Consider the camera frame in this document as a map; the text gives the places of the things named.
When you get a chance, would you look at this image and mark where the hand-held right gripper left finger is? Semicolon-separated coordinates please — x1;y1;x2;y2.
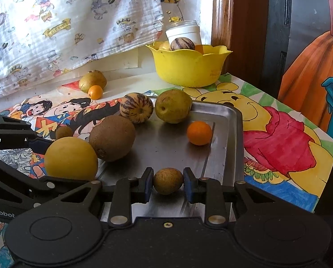
53;167;154;226

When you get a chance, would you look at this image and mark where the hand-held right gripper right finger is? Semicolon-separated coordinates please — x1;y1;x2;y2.
183;167;276;226

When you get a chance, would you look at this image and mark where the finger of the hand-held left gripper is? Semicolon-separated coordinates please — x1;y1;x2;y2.
0;153;84;210
0;111;54;157

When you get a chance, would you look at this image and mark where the small brown fruit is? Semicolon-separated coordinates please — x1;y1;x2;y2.
55;126;73;139
153;167;184;195

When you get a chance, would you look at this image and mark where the yellow lemon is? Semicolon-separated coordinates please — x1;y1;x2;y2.
44;137;99;181

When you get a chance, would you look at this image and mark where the metal tray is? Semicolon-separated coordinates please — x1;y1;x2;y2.
95;102;244;221

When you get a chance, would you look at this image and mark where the orange mandarin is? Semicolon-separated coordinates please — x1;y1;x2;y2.
187;121;213;146

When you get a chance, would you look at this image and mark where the brown kiwi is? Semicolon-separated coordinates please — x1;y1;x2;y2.
88;115;137;162

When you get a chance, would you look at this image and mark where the small orange kumquat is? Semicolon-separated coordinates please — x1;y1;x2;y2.
88;85;103;99

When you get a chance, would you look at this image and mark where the purple striped pepino melon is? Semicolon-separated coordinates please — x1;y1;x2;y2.
119;93;154;124

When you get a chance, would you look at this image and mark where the speckled yellow pear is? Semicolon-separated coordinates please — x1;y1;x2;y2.
155;89;193;124

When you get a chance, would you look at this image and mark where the green-yellow pear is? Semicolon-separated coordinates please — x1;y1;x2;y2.
78;70;107;93

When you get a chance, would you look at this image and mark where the colourful cartoon table mat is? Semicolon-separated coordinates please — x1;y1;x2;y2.
152;73;333;213

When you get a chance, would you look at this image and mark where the yellow scalloped bowl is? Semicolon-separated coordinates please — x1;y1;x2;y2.
145;41;233;88

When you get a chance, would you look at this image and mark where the white printed blanket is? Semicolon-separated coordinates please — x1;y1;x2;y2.
0;0;167;102

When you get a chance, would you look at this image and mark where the white jar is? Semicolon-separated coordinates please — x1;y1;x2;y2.
165;20;201;48

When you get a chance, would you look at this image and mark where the yellow flower twig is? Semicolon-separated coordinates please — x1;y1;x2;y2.
168;3;184;23

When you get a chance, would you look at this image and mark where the black panel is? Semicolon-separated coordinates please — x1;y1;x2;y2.
267;0;292;95

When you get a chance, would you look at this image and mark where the wall poster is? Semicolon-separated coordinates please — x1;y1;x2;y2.
278;0;333;148

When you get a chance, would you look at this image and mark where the wooden door frame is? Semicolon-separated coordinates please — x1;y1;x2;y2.
211;0;270;84

